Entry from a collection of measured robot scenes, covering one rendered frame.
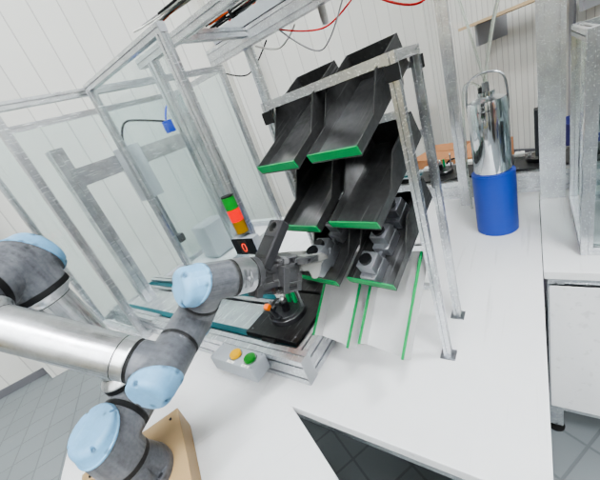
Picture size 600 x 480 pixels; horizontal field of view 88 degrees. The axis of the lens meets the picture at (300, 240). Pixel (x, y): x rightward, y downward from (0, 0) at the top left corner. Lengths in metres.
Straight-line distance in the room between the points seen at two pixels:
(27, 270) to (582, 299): 1.56
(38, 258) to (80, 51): 3.24
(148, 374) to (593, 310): 1.35
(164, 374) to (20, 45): 3.66
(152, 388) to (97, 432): 0.35
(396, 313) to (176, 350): 0.55
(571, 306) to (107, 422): 1.43
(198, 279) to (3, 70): 3.55
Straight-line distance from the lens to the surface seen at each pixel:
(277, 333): 1.11
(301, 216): 0.82
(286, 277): 0.68
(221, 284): 0.59
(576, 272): 1.36
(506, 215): 1.53
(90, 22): 4.01
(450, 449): 0.89
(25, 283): 0.82
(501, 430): 0.92
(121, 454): 0.93
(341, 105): 0.80
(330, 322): 0.98
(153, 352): 0.60
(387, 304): 0.90
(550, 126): 1.76
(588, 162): 1.30
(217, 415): 1.16
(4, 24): 4.06
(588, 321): 1.49
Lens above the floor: 1.64
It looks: 23 degrees down
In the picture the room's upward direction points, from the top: 21 degrees counter-clockwise
